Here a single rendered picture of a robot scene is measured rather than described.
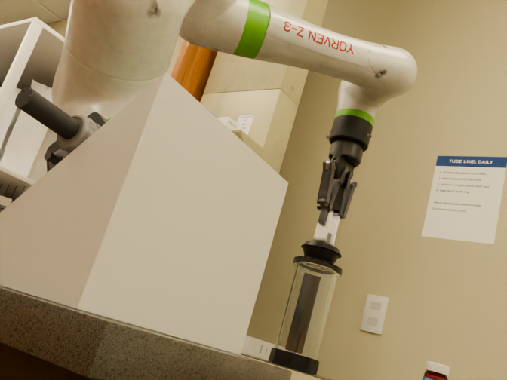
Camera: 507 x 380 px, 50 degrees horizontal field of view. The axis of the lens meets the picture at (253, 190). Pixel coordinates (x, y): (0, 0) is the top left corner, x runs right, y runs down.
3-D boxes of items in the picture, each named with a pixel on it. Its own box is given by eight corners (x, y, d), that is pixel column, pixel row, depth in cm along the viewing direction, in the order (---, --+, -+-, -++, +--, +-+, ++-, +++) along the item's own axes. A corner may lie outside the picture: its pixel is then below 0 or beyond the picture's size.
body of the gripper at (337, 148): (341, 154, 132) (332, 188, 130) (325, 138, 126) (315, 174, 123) (370, 154, 128) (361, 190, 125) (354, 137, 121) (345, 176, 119)
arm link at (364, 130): (366, 114, 122) (382, 133, 128) (321, 115, 129) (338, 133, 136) (360, 138, 120) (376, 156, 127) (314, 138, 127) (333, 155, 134)
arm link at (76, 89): (88, 110, 58) (55, 17, 69) (69, 211, 67) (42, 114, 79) (199, 114, 65) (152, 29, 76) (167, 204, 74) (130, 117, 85)
